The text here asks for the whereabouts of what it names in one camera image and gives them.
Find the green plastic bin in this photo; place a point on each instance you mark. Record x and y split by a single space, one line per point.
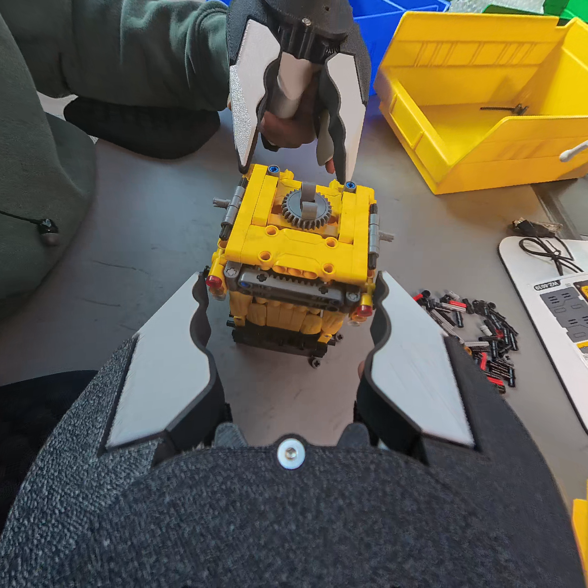
574 9

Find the person's left forearm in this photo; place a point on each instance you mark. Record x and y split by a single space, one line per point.
138 55

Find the black axle with grey connector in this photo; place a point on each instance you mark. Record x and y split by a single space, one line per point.
519 109

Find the large yellow plastic bin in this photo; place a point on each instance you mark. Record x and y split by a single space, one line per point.
581 528

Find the blue plastic bin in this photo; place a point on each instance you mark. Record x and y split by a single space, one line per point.
386 27

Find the printed instruction booklet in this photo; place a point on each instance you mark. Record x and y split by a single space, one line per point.
565 312

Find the white rounded board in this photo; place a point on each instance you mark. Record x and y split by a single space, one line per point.
551 367

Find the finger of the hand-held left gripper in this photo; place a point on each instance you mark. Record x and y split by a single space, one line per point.
349 105
246 92

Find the clear bubble wrap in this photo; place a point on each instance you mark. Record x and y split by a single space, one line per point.
464 4

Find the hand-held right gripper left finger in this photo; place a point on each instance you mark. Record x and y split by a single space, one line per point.
165 376

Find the yellow lego model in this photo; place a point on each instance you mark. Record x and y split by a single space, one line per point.
294 248

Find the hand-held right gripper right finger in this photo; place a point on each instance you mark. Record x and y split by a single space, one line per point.
413 367

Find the pile of black red lego pins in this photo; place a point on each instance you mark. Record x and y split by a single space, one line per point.
496 367

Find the person's left hand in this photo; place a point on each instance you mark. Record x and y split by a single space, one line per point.
289 133

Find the person's green sweater torso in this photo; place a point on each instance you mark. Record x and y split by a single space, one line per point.
36 183

